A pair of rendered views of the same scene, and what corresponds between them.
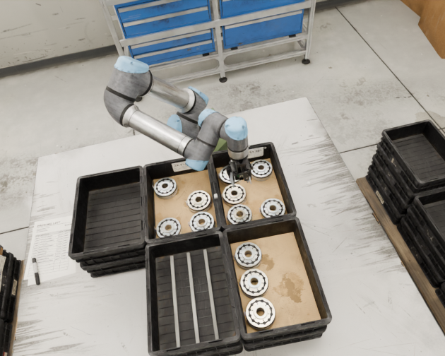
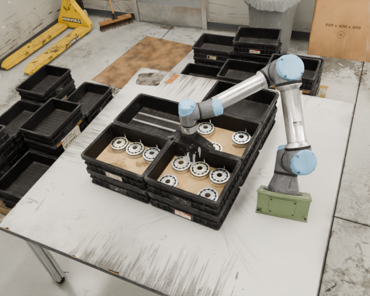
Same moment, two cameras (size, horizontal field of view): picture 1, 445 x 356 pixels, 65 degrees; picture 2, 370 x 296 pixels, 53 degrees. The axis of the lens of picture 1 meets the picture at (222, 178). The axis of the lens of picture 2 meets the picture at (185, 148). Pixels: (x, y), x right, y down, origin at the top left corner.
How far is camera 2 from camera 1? 192 cm
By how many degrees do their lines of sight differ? 72
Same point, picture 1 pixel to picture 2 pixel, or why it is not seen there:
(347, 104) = not seen: outside the picture
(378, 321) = (68, 214)
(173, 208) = (221, 138)
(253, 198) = (189, 182)
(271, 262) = (138, 165)
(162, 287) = (174, 117)
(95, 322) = not seen: hidden behind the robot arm
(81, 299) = not seen: hidden behind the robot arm
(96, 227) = (240, 103)
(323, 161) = (195, 281)
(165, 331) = (151, 112)
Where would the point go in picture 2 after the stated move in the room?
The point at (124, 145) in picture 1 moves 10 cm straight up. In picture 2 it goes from (333, 151) to (336, 139)
